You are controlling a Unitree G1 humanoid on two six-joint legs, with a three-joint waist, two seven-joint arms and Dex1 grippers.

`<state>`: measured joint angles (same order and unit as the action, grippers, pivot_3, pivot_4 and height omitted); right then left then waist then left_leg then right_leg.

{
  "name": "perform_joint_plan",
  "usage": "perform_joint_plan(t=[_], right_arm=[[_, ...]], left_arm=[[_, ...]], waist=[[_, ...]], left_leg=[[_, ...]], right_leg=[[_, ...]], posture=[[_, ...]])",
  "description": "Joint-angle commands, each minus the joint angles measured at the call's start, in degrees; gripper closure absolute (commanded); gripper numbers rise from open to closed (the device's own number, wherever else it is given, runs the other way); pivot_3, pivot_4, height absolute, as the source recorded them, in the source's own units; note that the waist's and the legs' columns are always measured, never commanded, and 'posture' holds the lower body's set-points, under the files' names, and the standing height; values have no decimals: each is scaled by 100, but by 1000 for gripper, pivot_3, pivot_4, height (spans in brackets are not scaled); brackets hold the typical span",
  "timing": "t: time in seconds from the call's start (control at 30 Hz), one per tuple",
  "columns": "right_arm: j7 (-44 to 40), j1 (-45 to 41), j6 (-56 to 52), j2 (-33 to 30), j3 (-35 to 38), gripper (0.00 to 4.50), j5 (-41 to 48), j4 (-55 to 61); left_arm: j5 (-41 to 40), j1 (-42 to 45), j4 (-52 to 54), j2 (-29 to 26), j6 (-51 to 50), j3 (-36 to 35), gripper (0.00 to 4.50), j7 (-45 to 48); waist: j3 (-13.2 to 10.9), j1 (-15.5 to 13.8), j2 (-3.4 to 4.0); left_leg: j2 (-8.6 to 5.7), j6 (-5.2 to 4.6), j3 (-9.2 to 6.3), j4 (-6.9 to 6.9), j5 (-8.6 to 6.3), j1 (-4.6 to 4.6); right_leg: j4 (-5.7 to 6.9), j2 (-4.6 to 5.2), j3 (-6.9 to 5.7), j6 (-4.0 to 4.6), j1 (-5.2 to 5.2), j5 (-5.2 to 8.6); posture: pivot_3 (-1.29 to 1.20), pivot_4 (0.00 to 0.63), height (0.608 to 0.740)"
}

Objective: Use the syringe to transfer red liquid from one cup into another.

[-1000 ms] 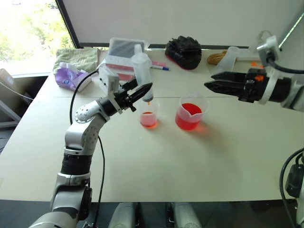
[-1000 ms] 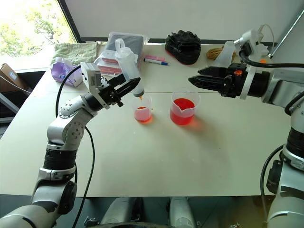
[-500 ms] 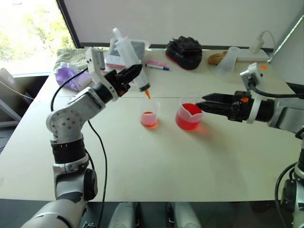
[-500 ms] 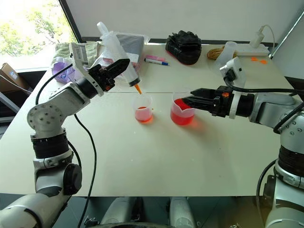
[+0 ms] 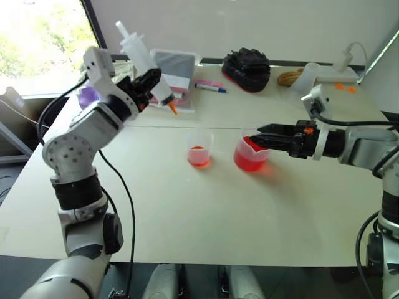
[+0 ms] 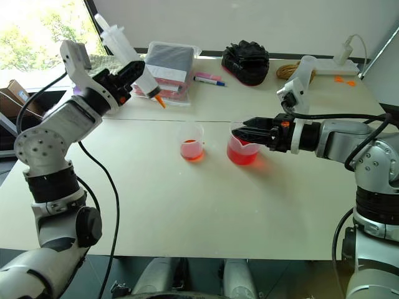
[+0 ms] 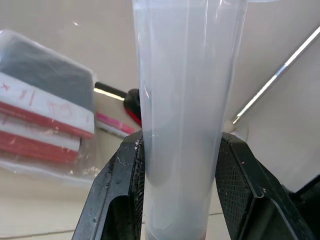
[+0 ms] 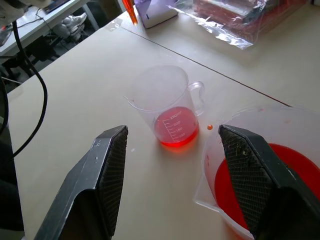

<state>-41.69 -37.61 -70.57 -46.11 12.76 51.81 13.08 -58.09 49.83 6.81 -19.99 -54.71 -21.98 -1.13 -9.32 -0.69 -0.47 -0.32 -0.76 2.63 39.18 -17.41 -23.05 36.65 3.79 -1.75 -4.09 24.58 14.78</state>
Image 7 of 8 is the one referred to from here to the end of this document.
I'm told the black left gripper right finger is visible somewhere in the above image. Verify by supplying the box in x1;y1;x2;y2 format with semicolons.
214;132;319;240

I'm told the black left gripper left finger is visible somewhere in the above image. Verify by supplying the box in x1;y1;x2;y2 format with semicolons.
71;129;146;240

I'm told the large clear plastic syringe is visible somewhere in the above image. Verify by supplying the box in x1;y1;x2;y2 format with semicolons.
131;0;277;240

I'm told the clear plastic bag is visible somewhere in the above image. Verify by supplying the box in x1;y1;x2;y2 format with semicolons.
0;28;101;187

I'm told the pink marker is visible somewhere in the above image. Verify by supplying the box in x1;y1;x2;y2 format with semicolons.
96;112;137;135

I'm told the black crumpled cloth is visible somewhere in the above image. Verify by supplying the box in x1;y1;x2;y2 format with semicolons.
123;87;143;126

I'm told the grey-topped white red box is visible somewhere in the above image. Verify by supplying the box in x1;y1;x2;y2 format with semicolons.
0;29;97;140

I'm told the silver metal pole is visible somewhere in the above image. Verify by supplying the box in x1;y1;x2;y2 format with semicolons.
231;24;320;126

